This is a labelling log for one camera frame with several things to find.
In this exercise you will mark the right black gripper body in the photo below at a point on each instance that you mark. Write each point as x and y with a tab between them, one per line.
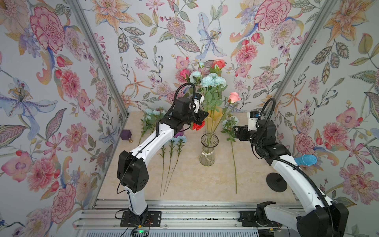
246	136

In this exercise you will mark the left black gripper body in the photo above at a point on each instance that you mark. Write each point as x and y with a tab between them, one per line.
195	117

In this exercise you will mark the single light blue rose stem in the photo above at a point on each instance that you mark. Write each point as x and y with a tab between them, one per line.
228	128

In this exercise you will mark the red rose stem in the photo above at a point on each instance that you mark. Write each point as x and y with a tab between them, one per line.
198	127

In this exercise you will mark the yellow ruffled glass vase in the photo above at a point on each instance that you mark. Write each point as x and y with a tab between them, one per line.
213	119

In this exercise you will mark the clear ribbed glass vase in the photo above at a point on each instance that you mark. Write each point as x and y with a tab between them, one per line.
209	142

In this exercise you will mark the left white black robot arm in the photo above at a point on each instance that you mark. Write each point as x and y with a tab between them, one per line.
132	168

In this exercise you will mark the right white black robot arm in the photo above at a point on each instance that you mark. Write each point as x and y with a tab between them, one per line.
321	216

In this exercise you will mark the blue purple glass vase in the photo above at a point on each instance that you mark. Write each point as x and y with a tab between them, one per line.
180	133

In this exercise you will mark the pink and blue rose bouquet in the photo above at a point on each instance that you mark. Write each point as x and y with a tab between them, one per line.
212	88

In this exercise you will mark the pink rose blue carnation bouquet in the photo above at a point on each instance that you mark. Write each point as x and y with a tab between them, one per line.
198	69

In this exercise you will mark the purple perfume bottle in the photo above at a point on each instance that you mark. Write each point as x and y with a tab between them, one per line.
126	135

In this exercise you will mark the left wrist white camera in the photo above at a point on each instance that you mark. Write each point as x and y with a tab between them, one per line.
198	99

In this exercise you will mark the wrist white camera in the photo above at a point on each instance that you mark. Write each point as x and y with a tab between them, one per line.
198	99
253	117

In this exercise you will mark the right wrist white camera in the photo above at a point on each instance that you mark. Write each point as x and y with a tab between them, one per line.
253	117

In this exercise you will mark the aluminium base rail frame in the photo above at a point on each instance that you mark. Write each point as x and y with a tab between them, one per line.
176	219

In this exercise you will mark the right aluminium corner post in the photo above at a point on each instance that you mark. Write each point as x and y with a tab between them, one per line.
315	28

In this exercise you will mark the aluminium corner post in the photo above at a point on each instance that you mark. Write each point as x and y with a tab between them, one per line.
315	28
91	39

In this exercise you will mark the left aluminium corner post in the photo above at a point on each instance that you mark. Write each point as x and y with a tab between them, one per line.
91	39

